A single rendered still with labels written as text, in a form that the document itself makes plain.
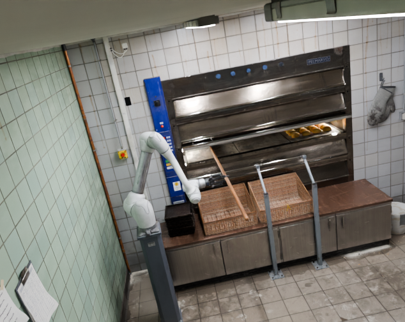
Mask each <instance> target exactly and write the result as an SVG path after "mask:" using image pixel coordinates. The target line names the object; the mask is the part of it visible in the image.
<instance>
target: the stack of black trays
mask: <svg viewBox="0 0 405 322"><path fill-rule="evenodd" d="M164 220H165V223H166V228H167V229H168V235H169V236H170V237H175V236H182V235H186V234H194V233H195V217H194V213H193V209H192V203H191V202H190V201H189V202H185V203H178V204H172V205H167V206H165V217H164Z"/></svg>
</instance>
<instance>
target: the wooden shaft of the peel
mask: <svg viewBox="0 0 405 322"><path fill-rule="evenodd" d="M210 150H211V152H212V154H213V156H214V158H215V160H216V162H217V164H218V166H219V168H220V170H221V172H222V174H223V175H226V173H225V171H224V170H223V168H222V166H221V164H220V162H219V160H218V158H217V156H216V154H215V152H214V150H213V148H210ZM225 180H226V182H227V184H228V186H229V188H230V190H231V192H232V194H233V197H234V199H235V201H236V203H237V205H238V207H239V209H240V211H241V213H242V215H243V217H244V219H245V220H246V221H248V220H249V218H248V216H247V214H246V212H245V210H244V208H243V206H242V204H241V202H240V200H239V199H238V196H237V195H236V192H235V191H234V189H233V186H232V185H231V183H230V181H229V179H228V177H226V178H225Z"/></svg>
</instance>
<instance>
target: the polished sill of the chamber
mask: <svg viewBox="0 0 405 322"><path fill-rule="evenodd" d="M344 136H346V132H337V133H334V134H328V135H322V136H319V137H313V138H309V139H303V140H299V141H294V142H288V143H284V144H278V145H274V146H269V147H265V148H259V149H253V150H250V151H244V152H241V153H235V154H231V155H225V156H221V157H217V158H218V160H219V162H223V161H226V160H232V159H235V158H241V157H247V156H251V155H256V154H260V153H266V152H270V151H276V150H281V149H285V148H291V147H295V146H301V145H304V144H310V143H313V142H319V141H325V140H328V139H334V138H338V137H344ZM213 163H217V162H216V160H215V158H210V159H206V160H200V161H196V162H191V163H187V164H185V167H186V169H188V168H192V167H198V166H202V165H208V164H213Z"/></svg>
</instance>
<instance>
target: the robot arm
mask: <svg viewBox="0 0 405 322"><path fill-rule="evenodd" d="M139 142H140V150H141V154H140V158H139V163H138V166H137V172H136V175H135V180H134V185H133V189H132V191H131V192H130V193H129V194H128V196H127V198H126V199H125V200H124V203H123V207H124V210H125V211H126V212H127V213H128V214H129V216H131V217H133V218H134V219H135V221H136V222H137V224H138V229H139V234H138V237H141V236H145V235H148V236H150V235H151V234H153V233H159V232H160V231H159V229H158V221H156V220H155V214H154V211H153V207H152V205H151V203H150V202H149V201H148V200H146V199H145V195H144V194H143V192H144V187H145V184H146V178H147V175H148V170H149V165H150V162H151V156H152V153H153V152H154V151H155V150H157V151H158V152H159V153H160V154H161V155H162V156H164V157H165V158H166V159H167V160H168V161H169V162H170V164H171V165H172V167H173V169H174V170H175V172H176V174H177V175H178V177H179V179H180V180H181V182H182V189H183V191H184V192H186V194H187V196H188V198H189V200H190V202H191V203H193V204H197V203H198V202H200V200H201V193H200V191H199V189H201V188H205V186H206V187H208V186H212V187H213V188H215V187H217V186H220V185H223V183H224V182H226V180H222V181H215V180H217V179H219V178H226V177H229V175H221V174H211V175H210V177H209V178H206V179H203V178H202V179H198V180H189V181H188V180H187V179H186V177H185V175H184V173H183V171H182V169H181V167H180V165H179V163H178V162H177V160H176V159H175V157H174V155H173V154H172V151H171V149H170V147H169V145H168V143H167V142H166V140H165V139H164V138H163V137H162V136H161V135H160V134H159V133H157V132H144V133H142V134H141V135H140V137H139ZM215 176H218V177H216V178H212V177H215ZM216 183H218V184H216ZM213 184H216V185H213Z"/></svg>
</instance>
